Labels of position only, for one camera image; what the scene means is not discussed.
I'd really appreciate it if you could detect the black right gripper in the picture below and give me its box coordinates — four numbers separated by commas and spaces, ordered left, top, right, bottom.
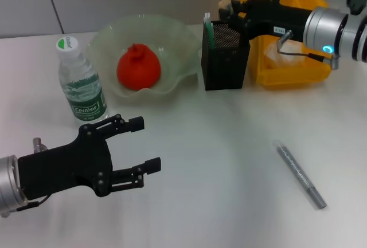
220, 0, 312, 41

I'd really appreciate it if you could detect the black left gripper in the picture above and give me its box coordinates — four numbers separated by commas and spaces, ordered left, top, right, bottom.
17, 114, 162, 202

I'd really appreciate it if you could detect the beige eraser with barcode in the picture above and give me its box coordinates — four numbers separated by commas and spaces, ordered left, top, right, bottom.
217, 0, 236, 11

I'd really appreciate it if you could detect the green pen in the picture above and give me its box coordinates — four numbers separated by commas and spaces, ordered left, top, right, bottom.
203, 13, 216, 50

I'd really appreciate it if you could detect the white paper ball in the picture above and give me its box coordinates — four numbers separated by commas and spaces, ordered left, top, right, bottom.
265, 40, 306, 67

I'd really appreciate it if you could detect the clear green-label water bottle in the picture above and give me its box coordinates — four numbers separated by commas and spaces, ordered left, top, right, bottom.
56, 36, 109, 123

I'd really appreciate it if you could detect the black mesh pen holder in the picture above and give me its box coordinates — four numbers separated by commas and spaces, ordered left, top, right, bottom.
201, 20, 251, 91

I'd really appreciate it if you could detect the translucent wavy fruit plate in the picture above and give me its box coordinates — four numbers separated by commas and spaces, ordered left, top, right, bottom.
87, 14, 201, 106

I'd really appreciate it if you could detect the grey marker pen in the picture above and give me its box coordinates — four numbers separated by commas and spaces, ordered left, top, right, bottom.
272, 140, 327, 210

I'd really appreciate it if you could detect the yellow plastic bin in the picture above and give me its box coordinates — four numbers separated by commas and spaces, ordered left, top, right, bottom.
239, 0, 332, 88

